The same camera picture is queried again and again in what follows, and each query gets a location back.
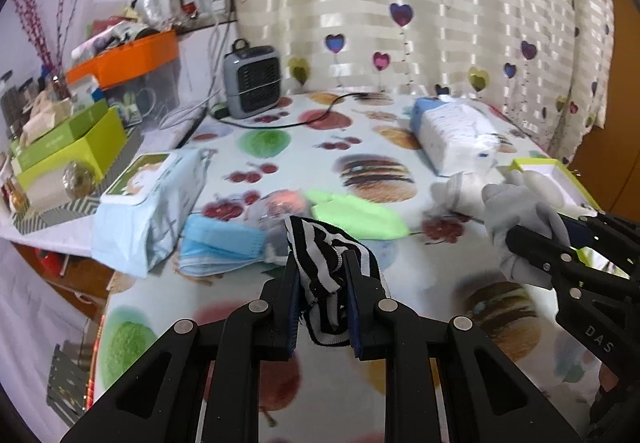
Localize fruit print tablecloth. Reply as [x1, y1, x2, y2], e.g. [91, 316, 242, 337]
[102, 90, 601, 443]

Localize blue face mask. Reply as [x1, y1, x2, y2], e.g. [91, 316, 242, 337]
[179, 215, 268, 279]

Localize red object under table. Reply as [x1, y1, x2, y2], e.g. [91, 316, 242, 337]
[35, 250, 68, 279]

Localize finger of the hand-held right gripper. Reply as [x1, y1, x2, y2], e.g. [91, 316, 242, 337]
[560, 212, 640, 280]
[506, 225, 640, 305]

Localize white power cable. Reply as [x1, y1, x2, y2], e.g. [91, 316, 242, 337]
[207, 10, 223, 98]

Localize light grey knit glove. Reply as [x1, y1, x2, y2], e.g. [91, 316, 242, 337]
[481, 170, 573, 291]

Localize grey portable heater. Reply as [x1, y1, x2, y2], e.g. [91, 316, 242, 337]
[222, 39, 283, 120]

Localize black white striped cloth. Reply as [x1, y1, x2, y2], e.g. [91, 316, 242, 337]
[284, 215, 393, 348]

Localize light blue wet wipes pack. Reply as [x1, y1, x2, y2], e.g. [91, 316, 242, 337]
[94, 149, 210, 279]

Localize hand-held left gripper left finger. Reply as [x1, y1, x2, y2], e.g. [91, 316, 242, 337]
[60, 250, 300, 443]

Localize person's right hand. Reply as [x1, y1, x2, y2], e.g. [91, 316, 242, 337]
[597, 365, 621, 394]

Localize black heater cable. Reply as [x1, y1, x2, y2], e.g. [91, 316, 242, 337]
[210, 93, 396, 128]

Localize light grey cloth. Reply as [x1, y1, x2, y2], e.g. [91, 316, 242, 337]
[432, 175, 481, 214]

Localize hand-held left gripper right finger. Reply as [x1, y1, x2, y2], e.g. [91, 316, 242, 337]
[342, 250, 583, 443]

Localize pink branch decoration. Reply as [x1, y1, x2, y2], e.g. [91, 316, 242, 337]
[12, 0, 118, 88]

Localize chevron pattern box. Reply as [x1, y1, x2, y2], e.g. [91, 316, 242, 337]
[12, 195, 108, 236]

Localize gold glitter ball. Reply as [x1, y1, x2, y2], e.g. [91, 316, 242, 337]
[62, 162, 96, 198]

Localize white tissue pack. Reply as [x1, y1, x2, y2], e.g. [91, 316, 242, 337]
[410, 95, 501, 176]

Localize brown wooden cabinet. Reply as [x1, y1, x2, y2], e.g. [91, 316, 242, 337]
[570, 0, 640, 224]

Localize clear plastic bag red print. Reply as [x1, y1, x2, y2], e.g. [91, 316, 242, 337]
[250, 190, 311, 224]

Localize lime green packaging box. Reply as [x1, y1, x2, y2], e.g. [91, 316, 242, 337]
[15, 110, 128, 196]
[10, 98, 108, 168]

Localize orange lid storage box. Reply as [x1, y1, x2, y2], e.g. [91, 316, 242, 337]
[66, 30, 182, 126]

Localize green face mask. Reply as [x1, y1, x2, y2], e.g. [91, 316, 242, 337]
[306, 189, 408, 240]

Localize beige paper packets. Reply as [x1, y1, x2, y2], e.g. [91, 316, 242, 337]
[20, 90, 76, 144]

